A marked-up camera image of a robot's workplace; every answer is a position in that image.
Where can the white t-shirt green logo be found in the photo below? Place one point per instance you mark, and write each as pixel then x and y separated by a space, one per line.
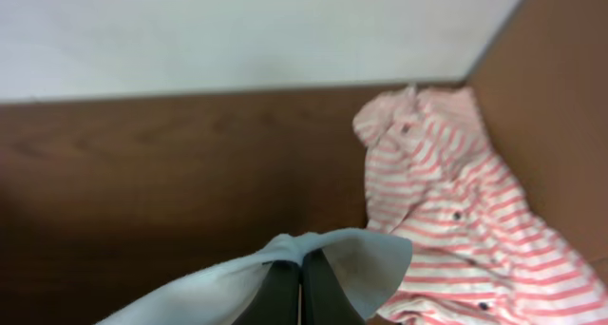
pixel 340 277

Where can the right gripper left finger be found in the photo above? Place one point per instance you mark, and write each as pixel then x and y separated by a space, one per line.
pixel 277 299

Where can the pink white striped shirt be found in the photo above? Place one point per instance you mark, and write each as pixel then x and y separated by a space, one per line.
pixel 479 255

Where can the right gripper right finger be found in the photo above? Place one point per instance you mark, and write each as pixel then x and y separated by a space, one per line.
pixel 323 300

